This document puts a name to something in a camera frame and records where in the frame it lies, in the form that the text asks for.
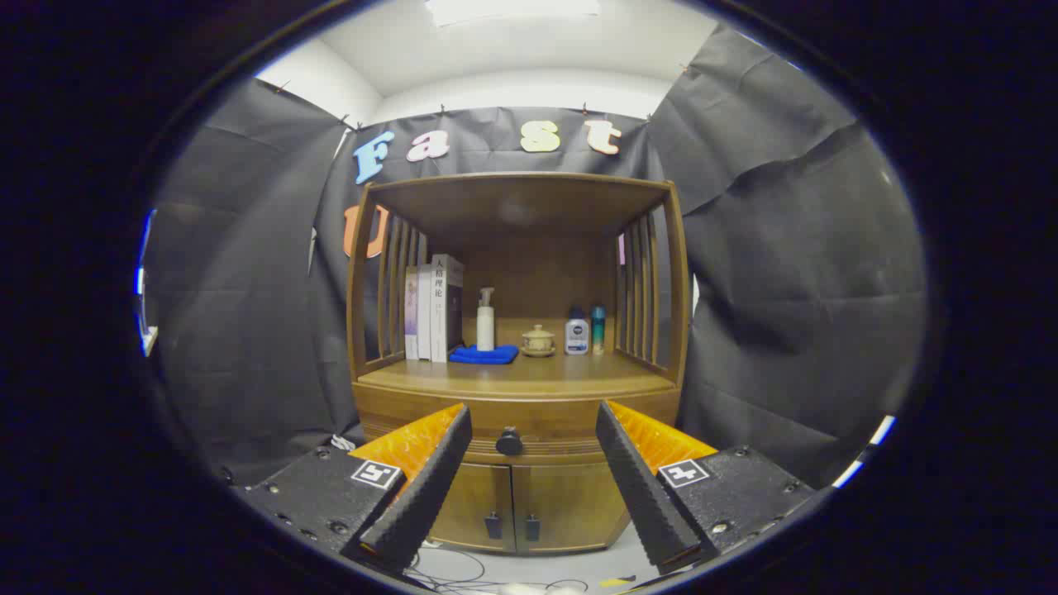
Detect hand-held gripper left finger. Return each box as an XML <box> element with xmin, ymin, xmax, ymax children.
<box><xmin>236</xmin><ymin>402</ymin><xmax>474</xmax><ymax>575</ymax></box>

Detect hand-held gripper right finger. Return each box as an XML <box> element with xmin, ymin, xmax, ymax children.
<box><xmin>595</xmin><ymin>400</ymin><xmax>819</xmax><ymax>577</ymax></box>

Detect wooden cabinet door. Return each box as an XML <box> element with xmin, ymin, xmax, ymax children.
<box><xmin>512</xmin><ymin>463</ymin><xmax>631</xmax><ymax>553</ymax></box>
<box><xmin>428</xmin><ymin>463</ymin><xmax>515</xmax><ymax>553</ymax></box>

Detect wooden countertop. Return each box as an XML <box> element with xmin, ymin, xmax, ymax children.
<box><xmin>357</xmin><ymin>354</ymin><xmax>679</xmax><ymax>402</ymax></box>

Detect wooden cabinet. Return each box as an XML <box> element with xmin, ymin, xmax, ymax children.
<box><xmin>346</xmin><ymin>172</ymin><xmax>691</xmax><ymax>555</ymax></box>

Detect blue cloth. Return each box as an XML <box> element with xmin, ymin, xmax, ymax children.
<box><xmin>449</xmin><ymin>344</ymin><xmax>520</xmax><ymax>365</ymax></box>

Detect white blue lotion bottle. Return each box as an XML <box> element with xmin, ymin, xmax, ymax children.
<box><xmin>565</xmin><ymin>305</ymin><xmax>590</xmax><ymax>356</ymax></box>

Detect thin white book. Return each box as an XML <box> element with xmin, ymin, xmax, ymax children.
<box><xmin>417</xmin><ymin>263</ymin><xmax>434</xmax><ymax>362</ymax></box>

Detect pale purple book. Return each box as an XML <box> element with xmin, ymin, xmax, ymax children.
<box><xmin>404</xmin><ymin>266</ymin><xmax>420</xmax><ymax>360</ymax></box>

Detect white pump bottle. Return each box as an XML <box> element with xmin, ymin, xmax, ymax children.
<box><xmin>476</xmin><ymin>287</ymin><xmax>496</xmax><ymax>352</ymax></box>

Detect white and black book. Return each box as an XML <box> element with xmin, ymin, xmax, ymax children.
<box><xmin>430</xmin><ymin>254</ymin><xmax>465</xmax><ymax>364</ymax></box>

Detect black backdrop cloth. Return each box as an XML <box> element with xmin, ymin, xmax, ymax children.
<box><xmin>145</xmin><ymin>25</ymin><xmax>927</xmax><ymax>488</ymax></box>

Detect black floor cables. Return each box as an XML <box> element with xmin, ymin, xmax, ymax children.
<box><xmin>405</xmin><ymin>541</ymin><xmax>592</xmax><ymax>594</ymax></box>

